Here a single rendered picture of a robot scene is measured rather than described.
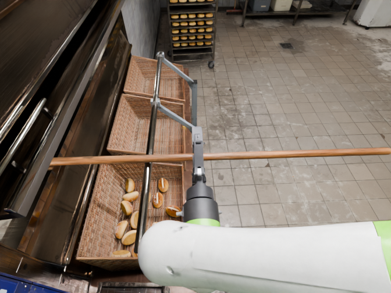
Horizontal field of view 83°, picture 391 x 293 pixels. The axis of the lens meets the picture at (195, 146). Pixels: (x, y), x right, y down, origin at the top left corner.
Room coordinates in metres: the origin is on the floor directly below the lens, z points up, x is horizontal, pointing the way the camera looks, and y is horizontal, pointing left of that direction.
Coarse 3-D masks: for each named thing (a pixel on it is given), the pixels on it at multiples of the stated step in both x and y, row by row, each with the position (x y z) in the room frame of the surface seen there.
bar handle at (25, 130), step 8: (40, 104) 0.51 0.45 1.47; (40, 112) 0.49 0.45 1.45; (48, 112) 0.51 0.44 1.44; (32, 120) 0.44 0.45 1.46; (24, 128) 0.41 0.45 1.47; (24, 136) 0.39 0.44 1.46; (16, 144) 0.36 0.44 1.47; (8, 152) 0.33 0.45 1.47; (8, 160) 0.31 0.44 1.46; (0, 168) 0.28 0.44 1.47; (16, 168) 0.30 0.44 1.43; (0, 176) 0.27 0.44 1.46
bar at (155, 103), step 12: (156, 72) 1.16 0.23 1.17; (180, 72) 1.38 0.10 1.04; (156, 84) 1.03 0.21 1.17; (192, 84) 1.37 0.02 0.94; (156, 96) 0.93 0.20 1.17; (192, 96) 1.37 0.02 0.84; (156, 108) 0.84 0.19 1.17; (192, 108) 1.37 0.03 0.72; (156, 120) 0.76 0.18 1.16; (180, 120) 0.90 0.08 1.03; (192, 120) 1.37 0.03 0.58; (144, 168) 0.48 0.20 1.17; (144, 180) 0.43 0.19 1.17; (144, 192) 0.38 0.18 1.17; (144, 204) 0.33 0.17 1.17; (144, 216) 0.29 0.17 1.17; (144, 228) 0.25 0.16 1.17
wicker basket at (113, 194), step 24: (120, 168) 0.78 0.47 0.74; (168, 168) 0.79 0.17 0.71; (96, 192) 0.56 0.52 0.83; (120, 192) 0.67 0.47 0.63; (168, 192) 0.69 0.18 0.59; (120, 216) 0.53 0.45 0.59; (168, 216) 0.53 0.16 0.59; (96, 240) 0.34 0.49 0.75; (120, 240) 0.39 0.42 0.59; (96, 264) 0.24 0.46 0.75; (120, 264) 0.24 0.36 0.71
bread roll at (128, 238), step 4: (128, 232) 0.42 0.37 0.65; (132, 232) 0.41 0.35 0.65; (124, 236) 0.39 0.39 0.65; (128, 236) 0.39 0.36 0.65; (132, 236) 0.40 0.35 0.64; (124, 240) 0.37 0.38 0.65; (128, 240) 0.38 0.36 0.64; (132, 240) 0.38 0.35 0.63; (124, 244) 0.36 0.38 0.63; (128, 244) 0.36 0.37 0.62
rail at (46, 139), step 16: (112, 16) 1.28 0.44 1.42; (96, 48) 0.93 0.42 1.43; (80, 80) 0.69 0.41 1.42; (64, 112) 0.52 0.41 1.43; (48, 128) 0.44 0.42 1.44; (48, 144) 0.39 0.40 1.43; (32, 160) 0.33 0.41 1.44; (32, 176) 0.29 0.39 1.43; (16, 192) 0.24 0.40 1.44; (16, 208) 0.21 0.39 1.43
